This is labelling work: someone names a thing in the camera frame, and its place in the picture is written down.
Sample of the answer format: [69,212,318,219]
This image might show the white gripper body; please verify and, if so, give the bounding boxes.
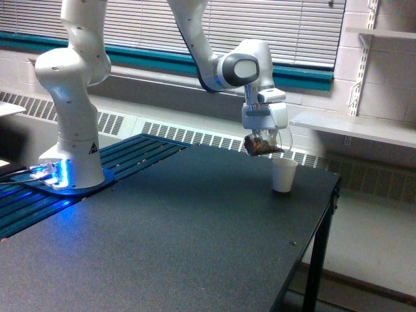
[242,102,288,129]

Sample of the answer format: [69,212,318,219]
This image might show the gripper finger behind cup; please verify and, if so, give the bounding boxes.
[258,129,270,138]

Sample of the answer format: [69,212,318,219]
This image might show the clear cup with brown contents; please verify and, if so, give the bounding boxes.
[243,127,293,156]

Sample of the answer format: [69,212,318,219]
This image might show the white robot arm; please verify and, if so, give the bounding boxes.
[31,1,289,190]

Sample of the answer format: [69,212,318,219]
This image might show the teal window sill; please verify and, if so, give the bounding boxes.
[1,31,333,91]

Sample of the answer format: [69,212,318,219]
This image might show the white paper cup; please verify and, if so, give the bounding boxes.
[272,159,298,193]

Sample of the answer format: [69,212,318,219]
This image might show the white window blinds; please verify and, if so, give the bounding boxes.
[1,1,345,68]

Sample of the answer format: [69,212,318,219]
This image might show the white baseboard radiator cover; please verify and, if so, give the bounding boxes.
[1,91,415,203]

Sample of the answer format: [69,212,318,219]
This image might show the black table leg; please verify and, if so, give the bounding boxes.
[302,179,341,311]

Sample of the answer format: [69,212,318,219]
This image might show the white board at left edge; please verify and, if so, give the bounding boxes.
[0,101,27,117]

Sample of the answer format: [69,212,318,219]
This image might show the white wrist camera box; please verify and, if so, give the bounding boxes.
[257,88,286,103]

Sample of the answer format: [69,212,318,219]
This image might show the white slotted shelf rail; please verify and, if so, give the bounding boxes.
[344,0,380,146]

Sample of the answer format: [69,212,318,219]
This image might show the lower white wall shelf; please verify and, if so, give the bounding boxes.
[290,110,415,148]

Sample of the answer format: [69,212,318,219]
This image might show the white wall shelf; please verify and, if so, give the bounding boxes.
[346,27,416,40]
[290,110,415,148]

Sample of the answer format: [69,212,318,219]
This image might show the upper white wall shelf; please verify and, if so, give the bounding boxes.
[346,27,416,40]

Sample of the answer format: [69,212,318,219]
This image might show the black cables at robot base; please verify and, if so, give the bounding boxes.
[0,166,53,187]

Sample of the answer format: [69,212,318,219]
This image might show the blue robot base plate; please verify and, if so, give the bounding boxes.
[23,169,115,198]

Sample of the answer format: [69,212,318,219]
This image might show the blue slotted aluminium rail bed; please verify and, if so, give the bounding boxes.
[1,135,190,239]

